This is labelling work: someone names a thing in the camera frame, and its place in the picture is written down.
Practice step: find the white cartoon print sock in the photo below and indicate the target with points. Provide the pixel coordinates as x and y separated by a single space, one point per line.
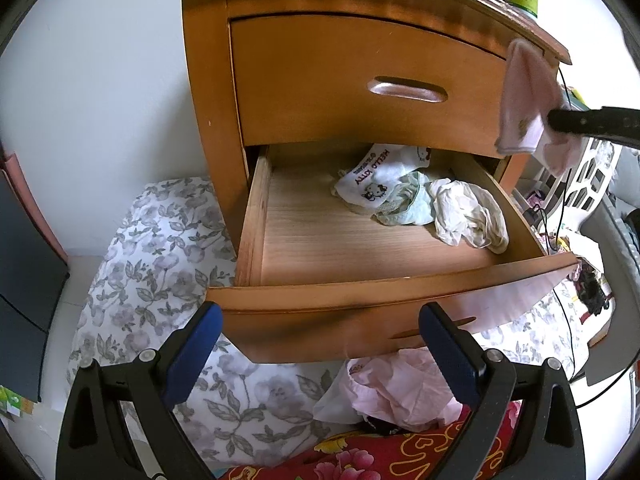
370 180

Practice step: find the dark blue cabinet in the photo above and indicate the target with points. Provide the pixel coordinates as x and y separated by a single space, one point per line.
25 270

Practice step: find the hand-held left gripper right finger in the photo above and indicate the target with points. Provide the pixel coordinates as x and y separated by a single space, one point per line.
447 355

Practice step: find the cream cloth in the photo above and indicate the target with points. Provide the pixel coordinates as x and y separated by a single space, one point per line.
470 215

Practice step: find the wooden nightstand shallow drawer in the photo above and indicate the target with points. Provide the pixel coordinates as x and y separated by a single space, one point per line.
310 90

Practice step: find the green packet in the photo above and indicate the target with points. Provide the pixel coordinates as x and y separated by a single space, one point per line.
17 402

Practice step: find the black garment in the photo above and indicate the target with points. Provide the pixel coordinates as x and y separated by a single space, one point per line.
592 292

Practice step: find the white cutout desk organizer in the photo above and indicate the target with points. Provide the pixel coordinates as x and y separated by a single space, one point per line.
595 170

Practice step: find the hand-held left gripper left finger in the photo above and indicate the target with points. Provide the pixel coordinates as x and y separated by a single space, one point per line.
195 350

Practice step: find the pink board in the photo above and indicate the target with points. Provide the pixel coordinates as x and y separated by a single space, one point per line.
30 195

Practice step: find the wooden nightstand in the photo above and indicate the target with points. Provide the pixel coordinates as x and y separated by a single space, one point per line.
210 85

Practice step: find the green lace underwear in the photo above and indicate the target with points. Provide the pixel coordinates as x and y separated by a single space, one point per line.
410 205

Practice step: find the small pink cloth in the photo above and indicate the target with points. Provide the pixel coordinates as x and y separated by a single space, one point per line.
525 95

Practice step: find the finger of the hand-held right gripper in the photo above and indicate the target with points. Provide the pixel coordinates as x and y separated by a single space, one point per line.
590 121

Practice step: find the wooden nightstand deep drawer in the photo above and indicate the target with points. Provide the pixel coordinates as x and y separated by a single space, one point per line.
325 310

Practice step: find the red floral blanket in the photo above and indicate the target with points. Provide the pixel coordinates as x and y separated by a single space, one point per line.
400 455

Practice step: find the grey floral quilt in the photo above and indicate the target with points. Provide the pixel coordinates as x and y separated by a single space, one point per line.
150 285

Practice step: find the large pink garment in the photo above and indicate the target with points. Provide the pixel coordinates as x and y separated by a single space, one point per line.
410 385

